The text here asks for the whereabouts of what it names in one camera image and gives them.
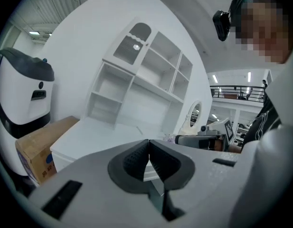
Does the oval white framed mirror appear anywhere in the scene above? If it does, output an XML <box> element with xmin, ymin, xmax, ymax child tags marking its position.
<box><xmin>181</xmin><ymin>100</ymin><xmax>203</xmax><ymax>138</ymax></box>

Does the white desk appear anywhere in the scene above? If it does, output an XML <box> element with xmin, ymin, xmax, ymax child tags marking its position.
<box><xmin>50</xmin><ymin>116</ymin><xmax>178</xmax><ymax>182</ymax></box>

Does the white drawer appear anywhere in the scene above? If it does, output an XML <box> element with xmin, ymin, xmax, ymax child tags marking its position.
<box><xmin>52</xmin><ymin>151</ymin><xmax>78</xmax><ymax>174</ymax></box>

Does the person's right forearm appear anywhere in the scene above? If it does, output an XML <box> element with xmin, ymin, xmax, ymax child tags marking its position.
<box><xmin>228</xmin><ymin>145</ymin><xmax>243</xmax><ymax>154</ymax></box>

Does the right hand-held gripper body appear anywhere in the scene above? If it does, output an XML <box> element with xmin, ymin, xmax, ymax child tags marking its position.
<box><xmin>175</xmin><ymin>117</ymin><xmax>234</xmax><ymax>152</ymax></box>

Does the white service robot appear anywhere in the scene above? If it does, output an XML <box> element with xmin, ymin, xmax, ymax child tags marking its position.
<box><xmin>0</xmin><ymin>47</ymin><xmax>56</xmax><ymax>178</ymax></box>

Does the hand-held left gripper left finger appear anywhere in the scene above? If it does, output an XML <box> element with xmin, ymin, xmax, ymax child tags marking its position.
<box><xmin>107</xmin><ymin>139</ymin><xmax>151</xmax><ymax>195</ymax></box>

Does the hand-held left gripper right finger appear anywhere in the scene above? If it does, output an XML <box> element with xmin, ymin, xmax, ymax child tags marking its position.
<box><xmin>149</xmin><ymin>139</ymin><xmax>196</xmax><ymax>191</ymax></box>

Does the person's black printed t-shirt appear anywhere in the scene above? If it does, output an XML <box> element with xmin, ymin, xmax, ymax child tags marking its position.
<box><xmin>241</xmin><ymin>98</ymin><xmax>281</xmax><ymax>152</ymax></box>

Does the person's face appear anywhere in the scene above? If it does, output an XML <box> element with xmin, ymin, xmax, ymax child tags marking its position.
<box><xmin>240</xmin><ymin>0</ymin><xmax>293</xmax><ymax>65</ymax></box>

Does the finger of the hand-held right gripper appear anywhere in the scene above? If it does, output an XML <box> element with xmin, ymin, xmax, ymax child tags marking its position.
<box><xmin>180</xmin><ymin>137</ymin><xmax>215</xmax><ymax>150</ymax></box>

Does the purple flower bunch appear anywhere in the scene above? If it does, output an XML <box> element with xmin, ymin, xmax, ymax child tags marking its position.
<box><xmin>163</xmin><ymin>133</ymin><xmax>177</xmax><ymax>144</ymax></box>

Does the brown cardboard box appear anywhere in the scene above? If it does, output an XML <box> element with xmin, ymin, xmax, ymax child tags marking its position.
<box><xmin>15</xmin><ymin>116</ymin><xmax>80</xmax><ymax>185</ymax></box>

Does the black mezzanine railing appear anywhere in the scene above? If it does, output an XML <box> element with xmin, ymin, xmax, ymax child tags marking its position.
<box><xmin>209</xmin><ymin>85</ymin><xmax>268</xmax><ymax>102</ymax></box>

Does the black head camera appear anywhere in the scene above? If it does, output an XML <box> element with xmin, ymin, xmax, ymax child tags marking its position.
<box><xmin>212</xmin><ymin>9</ymin><xmax>232</xmax><ymax>42</ymax></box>

